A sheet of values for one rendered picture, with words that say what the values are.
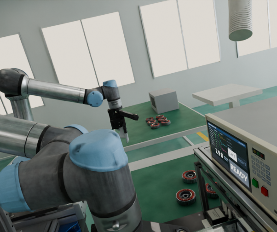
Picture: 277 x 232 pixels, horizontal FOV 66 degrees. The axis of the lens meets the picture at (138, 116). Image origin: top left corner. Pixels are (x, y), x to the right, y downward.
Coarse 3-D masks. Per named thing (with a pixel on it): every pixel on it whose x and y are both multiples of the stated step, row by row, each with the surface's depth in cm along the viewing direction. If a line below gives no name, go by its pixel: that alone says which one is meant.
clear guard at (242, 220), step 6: (246, 216) 65; (228, 222) 65; (234, 222) 64; (240, 222) 64; (246, 222) 63; (252, 222) 63; (204, 228) 64; (210, 228) 64; (216, 228) 64; (222, 228) 63; (228, 228) 63; (234, 228) 62; (240, 228) 62; (246, 228) 61; (252, 228) 61; (258, 228) 60
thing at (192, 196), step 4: (180, 192) 126; (184, 192) 126; (188, 192) 125; (192, 192) 123; (176, 196) 124; (180, 196) 125; (184, 196) 124; (188, 196) 123; (192, 196) 120; (180, 200) 120; (184, 200) 119; (188, 200) 119; (192, 200) 119; (180, 204) 121; (184, 204) 120; (188, 204) 118
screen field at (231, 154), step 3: (228, 150) 73; (228, 153) 73; (231, 153) 71; (234, 153) 69; (231, 156) 72; (234, 156) 70; (237, 156) 67; (234, 159) 70; (237, 159) 68; (240, 159) 66; (243, 159) 64; (237, 162) 69; (240, 162) 67; (243, 162) 65; (246, 162) 63; (243, 165) 65; (246, 165) 64; (246, 168) 64
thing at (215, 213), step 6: (210, 210) 90; (216, 210) 89; (222, 210) 91; (240, 210) 89; (210, 216) 87; (216, 216) 86; (222, 216) 85; (228, 216) 87; (234, 216) 86; (204, 222) 89; (210, 222) 87; (216, 222) 85; (222, 222) 85
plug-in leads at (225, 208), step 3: (225, 192) 88; (231, 198) 86; (222, 201) 90; (234, 201) 85; (225, 204) 87; (237, 204) 90; (225, 207) 87; (237, 207) 89; (225, 210) 88; (228, 210) 86; (225, 213) 88; (228, 213) 86
